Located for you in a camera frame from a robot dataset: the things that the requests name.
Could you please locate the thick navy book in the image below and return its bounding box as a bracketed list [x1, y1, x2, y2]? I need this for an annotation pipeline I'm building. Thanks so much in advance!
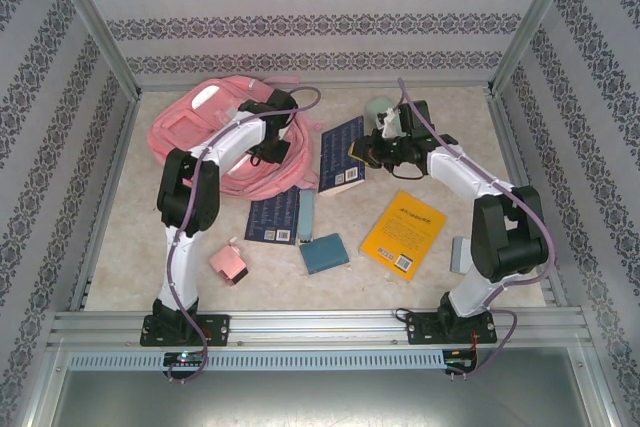
[318, 115, 367, 197]

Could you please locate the mint green pencil case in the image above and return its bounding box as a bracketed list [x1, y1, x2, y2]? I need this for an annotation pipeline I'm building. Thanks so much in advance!
[363, 96, 401, 131]

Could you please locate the yellow book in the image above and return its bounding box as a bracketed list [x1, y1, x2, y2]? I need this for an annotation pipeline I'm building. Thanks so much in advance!
[359, 190, 447, 284]

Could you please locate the pink backpack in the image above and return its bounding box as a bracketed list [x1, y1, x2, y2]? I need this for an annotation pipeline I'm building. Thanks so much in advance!
[147, 75, 321, 201]

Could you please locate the small teal notebook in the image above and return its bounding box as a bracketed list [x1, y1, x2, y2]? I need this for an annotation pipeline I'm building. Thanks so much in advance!
[298, 233, 351, 276]

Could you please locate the thin navy book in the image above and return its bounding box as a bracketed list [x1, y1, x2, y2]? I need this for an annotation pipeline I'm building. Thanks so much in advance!
[243, 185, 302, 247]

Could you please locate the grey notebook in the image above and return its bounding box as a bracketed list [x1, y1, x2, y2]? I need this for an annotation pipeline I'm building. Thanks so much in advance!
[451, 235, 471, 276]

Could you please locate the pink pencil sharpener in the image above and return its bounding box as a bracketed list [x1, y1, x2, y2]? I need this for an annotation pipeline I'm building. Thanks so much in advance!
[208, 237, 250, 288]

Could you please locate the metal lower panel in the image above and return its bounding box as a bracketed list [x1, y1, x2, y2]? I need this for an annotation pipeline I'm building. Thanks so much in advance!
[22, 346, 619, 427]

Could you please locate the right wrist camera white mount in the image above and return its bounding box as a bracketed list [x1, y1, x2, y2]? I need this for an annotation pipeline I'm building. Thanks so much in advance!
[375, 107, 402, 139]

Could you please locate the aluminium back rail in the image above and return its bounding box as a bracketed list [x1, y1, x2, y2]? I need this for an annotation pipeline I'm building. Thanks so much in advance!
[137, 77, 494, 94]

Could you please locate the right aluminium side rail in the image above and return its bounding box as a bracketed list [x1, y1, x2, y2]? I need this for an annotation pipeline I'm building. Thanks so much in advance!
[485, 94, 570, 308]

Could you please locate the aluminium side rail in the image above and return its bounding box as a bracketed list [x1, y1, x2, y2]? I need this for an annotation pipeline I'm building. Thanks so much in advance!
[67, 94, 144, 312]
[485, 94, 570, 308]

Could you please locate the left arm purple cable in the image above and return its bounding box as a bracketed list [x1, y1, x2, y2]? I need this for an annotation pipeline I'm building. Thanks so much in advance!
[167, 86, 322, 386]

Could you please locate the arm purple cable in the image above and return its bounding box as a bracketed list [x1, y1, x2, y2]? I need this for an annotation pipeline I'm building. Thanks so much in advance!
[167, 86, 322, 386]
[397, 76, 557, 379]

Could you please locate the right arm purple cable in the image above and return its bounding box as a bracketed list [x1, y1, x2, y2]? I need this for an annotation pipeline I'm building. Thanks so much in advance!
[397, 76, 557, 379]

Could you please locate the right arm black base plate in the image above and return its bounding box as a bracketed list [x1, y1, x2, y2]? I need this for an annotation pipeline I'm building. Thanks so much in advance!
[404, 311, 499, 347]

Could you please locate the aluminium mounting rail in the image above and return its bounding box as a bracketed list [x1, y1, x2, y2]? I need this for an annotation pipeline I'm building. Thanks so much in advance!
[47, 310, 587, 348]

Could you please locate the right aluminium frame post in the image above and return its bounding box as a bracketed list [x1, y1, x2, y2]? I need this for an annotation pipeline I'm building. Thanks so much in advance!
[485, 0, 586, 97]

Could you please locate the aluminium frame post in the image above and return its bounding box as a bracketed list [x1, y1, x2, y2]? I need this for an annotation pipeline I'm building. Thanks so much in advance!
[485, 0, 586, 97]
[39, 0, 144, 101]

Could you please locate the left aluminium side rail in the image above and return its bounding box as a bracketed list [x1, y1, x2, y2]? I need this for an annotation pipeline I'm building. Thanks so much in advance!
[67, 94, 144, 312]

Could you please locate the slotted grey cable duct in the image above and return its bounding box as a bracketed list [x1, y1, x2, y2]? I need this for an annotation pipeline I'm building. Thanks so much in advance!
[66, 350, 447, 372]

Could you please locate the left aluminium frame post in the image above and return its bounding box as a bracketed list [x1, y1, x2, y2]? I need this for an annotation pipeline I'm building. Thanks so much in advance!
[39, 0, 144, 101]

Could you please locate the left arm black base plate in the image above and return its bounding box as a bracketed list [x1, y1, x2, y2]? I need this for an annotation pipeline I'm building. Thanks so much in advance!
[139, 314, 232, 348]

